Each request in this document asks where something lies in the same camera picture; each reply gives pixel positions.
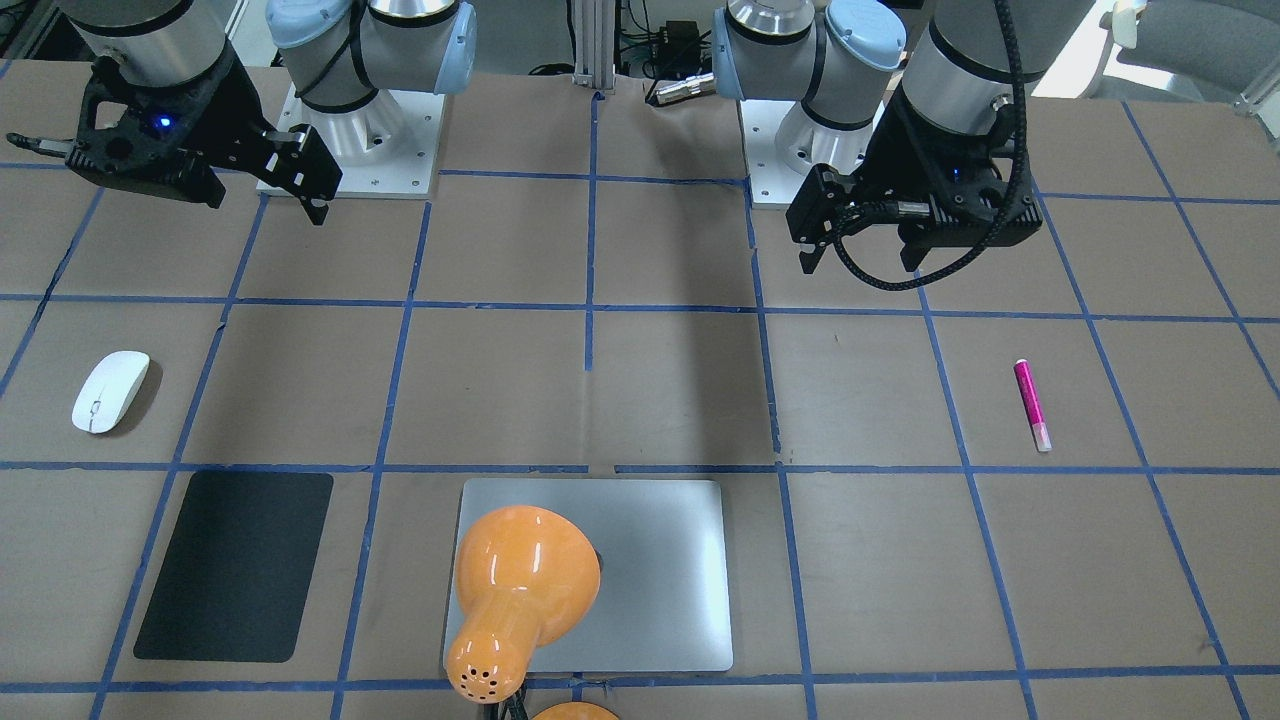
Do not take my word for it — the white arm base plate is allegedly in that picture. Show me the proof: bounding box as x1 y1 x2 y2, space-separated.
739 100 884 210
278 90 451 200

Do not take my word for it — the white computer mouse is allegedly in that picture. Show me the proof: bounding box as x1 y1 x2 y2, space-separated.
70 350 151 434

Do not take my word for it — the silver notebook laptop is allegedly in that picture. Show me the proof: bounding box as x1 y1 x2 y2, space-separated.
457 477 733 676

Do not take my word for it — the pink pen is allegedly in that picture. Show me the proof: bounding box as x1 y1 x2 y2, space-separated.
1012 357 1053 454

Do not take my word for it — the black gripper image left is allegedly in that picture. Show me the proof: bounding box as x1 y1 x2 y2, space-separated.
6 42 343 225

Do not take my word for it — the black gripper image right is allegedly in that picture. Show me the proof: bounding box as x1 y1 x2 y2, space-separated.
785 88 1043 275

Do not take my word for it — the grey chair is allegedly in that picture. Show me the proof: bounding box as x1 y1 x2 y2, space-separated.
1083 1 1279 117

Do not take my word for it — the black braided cable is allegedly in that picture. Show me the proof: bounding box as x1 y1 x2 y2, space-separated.
829 0 1030 292

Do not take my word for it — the black mousepad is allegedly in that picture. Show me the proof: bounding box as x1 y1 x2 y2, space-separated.
133 470 334 664

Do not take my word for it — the orange desk lamp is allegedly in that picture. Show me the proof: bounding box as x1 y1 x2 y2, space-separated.
443 505 602 708

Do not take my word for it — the side robot arm silver blue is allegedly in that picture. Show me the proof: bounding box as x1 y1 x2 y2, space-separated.
712 1 1089 291
6 1 477 225

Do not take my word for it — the aluminium frame post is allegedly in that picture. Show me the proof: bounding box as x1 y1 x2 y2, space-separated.
568 1 618 95

